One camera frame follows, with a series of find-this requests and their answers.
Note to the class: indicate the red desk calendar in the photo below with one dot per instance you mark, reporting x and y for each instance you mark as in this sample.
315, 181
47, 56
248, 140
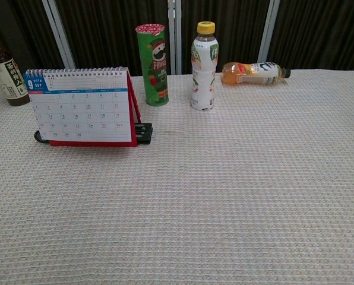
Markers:
82, 112

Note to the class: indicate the black clamp holder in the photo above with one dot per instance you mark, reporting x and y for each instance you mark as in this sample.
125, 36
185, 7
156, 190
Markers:
145, 132

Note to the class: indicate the beige woven tablecloth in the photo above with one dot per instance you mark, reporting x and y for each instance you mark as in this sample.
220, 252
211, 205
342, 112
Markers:
194, 193

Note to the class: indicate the white bottle yellow cap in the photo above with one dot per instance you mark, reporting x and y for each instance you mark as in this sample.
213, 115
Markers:
203, 83

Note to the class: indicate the green Pringles can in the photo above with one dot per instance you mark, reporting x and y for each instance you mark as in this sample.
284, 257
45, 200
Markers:
154, 74

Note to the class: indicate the orange juice bottle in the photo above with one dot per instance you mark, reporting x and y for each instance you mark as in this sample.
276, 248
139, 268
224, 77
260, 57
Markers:
254, 72

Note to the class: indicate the dark folding screen panel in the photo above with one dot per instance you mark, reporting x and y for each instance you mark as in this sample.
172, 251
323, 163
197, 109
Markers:
111, 29
322, 29
233, 29
31, 29

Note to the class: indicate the dark tea bottle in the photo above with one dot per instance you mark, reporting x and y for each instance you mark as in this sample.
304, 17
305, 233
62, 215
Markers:
10, 83

